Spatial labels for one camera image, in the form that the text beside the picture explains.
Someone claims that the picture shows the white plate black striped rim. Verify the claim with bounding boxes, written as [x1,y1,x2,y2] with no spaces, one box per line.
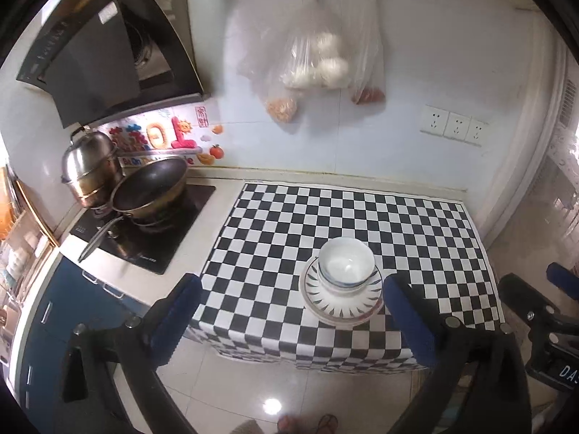
[298,257,384,327]

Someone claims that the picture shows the plain white bowl front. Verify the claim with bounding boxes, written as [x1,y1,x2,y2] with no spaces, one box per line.
[318,237,378,295]

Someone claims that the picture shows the black induction cooktop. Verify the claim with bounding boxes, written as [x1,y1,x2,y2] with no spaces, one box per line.
[68,183,217,276]

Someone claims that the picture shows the black white checkered cloth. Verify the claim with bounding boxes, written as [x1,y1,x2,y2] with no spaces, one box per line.
[190,183,503,372]

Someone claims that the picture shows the blue lower cabinet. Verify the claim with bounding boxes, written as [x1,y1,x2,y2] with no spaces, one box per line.
[17,257,148,433]

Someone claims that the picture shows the black frying pan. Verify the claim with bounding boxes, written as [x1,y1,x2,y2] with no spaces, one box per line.
[79,157,189,261]

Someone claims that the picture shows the stainless steel steamer pot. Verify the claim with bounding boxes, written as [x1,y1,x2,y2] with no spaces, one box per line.
[61,127,123,209]

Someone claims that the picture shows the plastic bag with red food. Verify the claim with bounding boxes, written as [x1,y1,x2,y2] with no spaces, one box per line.
[350,0,386,105]

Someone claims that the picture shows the black range hood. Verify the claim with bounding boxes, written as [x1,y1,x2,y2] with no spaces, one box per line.
[17,0,205,127]

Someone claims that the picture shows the plastic bag with buns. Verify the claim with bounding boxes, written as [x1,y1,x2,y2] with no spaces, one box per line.
[238,0,351,123]

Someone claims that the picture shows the colourful wall stickers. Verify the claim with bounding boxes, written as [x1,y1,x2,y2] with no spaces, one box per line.
[98,103,225,167]

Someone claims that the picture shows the triple wall power socket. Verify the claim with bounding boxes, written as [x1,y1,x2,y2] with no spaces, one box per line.
[419,105,488,147]

